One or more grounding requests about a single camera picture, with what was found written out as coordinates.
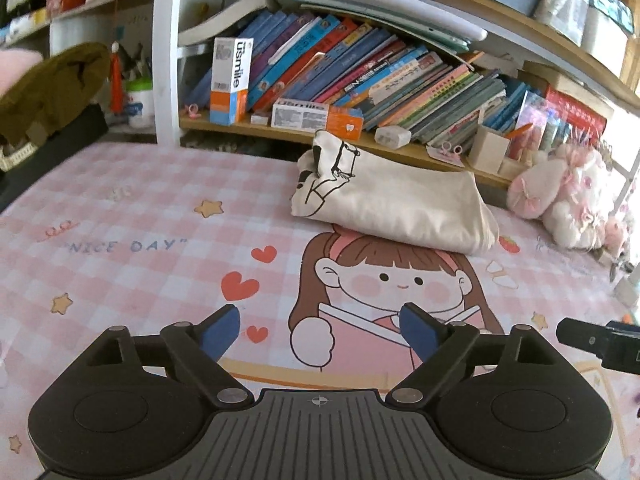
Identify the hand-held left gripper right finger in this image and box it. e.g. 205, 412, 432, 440
386, 302, 555, 408

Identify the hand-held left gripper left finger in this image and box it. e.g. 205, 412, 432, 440
86, 304, 253, 408

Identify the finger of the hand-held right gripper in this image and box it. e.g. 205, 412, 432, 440
556, 317, 607, 356

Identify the cream printed t-shirt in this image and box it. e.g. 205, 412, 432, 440
290, 130, 501, 256

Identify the pink white plush toy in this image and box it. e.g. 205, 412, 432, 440
506, 142, 618, 251

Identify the pink checked cartoon bedsheet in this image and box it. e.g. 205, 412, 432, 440
0, 140, 640, 480

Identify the small wooden box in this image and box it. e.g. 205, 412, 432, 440
467, 125, 511, 173

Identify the red box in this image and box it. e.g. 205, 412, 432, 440
544, 85, 608, 136

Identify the flat white orange box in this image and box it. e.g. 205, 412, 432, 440
271, 99, 363, 142

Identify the white jar green lid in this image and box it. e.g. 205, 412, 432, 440
125, 78, 155, 129

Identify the black chair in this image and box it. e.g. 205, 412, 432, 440
0, 102, 110, 216

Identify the tall white orange box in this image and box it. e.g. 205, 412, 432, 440
210, 37, 254, 126

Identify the red tassel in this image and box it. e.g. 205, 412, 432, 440
109, 42, 124, 113

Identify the row of colourful books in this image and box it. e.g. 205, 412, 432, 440
187, 7, 531, 146

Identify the white and wooden bookshelf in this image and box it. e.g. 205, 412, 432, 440
0, 0, 640, 196

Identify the bunch of pens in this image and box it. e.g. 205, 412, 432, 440
125, 42, 153, 83

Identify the olive green jacket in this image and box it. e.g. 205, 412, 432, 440
0, 42, 111, 146

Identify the pink fluffy hat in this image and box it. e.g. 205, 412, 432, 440
0, 49, 43, 96

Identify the white watch strap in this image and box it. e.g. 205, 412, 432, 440
0, 142, 38, 172

